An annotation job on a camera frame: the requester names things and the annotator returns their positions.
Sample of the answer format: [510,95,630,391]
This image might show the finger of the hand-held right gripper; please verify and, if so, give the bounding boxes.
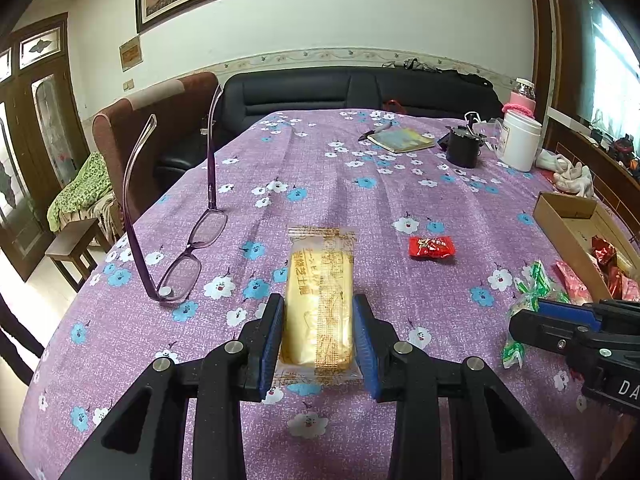
[537,299,602,329]
[509,310,603,358]

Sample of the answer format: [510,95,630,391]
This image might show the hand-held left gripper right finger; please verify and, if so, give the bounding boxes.
[351,294,573,480]

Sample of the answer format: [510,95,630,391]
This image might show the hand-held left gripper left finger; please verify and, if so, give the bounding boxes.
[60,292,286,480]

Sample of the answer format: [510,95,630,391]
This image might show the green twisted candy packet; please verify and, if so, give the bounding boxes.
[501,260,571,370]

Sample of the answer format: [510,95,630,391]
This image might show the yellow biscuit packet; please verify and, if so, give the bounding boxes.
[274,226,362,386]

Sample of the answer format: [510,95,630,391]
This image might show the cardboard box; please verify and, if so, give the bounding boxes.
[532,192,640,303]

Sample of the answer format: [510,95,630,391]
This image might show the pink red snack packet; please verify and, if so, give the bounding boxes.
[554,260,595,306]

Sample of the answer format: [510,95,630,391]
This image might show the small red candy packet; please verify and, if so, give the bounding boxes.
[409,235,457,260]

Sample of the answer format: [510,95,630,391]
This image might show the purple eyeglasses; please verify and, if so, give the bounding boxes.
[121,85,228,303]

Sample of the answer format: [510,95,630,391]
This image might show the white crumpled cloth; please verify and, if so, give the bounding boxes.
[536,150,596,198]

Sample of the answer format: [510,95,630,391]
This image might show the black orange gadget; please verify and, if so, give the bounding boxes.
[607,135,640,173]

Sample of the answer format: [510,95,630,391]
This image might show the white jar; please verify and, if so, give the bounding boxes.
[497,110,543,172]

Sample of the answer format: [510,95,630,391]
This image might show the wooden sideboard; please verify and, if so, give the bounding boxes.
[542,107,640,241]

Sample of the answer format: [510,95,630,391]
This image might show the clear glass cup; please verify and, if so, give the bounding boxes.
[472,117,503,153]

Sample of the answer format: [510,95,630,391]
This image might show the black cup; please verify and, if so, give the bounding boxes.
[445,127,482,168]

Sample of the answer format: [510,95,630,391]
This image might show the yellow green notebook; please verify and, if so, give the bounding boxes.
[370,127,436,154]

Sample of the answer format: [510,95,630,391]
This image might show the pink sleeved bottle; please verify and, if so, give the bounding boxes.
[502,78,537,118]

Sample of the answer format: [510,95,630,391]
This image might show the black pen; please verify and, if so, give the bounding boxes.
[358,122,393,141]

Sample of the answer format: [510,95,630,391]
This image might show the wooden stool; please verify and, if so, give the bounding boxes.
[46,217,108,293]

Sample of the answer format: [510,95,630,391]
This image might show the green patterned cloth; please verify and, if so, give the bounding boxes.
[47,152,116,233]

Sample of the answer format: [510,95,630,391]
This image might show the brown armchair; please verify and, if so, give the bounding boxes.
[92,72,221,226]

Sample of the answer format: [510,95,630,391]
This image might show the black leather sofa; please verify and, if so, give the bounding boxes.
[155,66,503,181]

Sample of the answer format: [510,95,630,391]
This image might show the shiny glass pane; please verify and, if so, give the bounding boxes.
[575,0,640,126]

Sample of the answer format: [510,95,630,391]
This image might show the wooden glass door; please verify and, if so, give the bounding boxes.
[0,12,91,281]

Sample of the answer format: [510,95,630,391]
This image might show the gold wall plaque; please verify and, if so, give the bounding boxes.
[119,36,144,72]

